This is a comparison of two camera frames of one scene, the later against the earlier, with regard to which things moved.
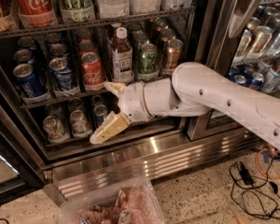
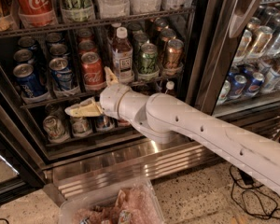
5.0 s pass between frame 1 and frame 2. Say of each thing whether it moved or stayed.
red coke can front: stayed
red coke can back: stayed
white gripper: moved
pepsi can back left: stayed
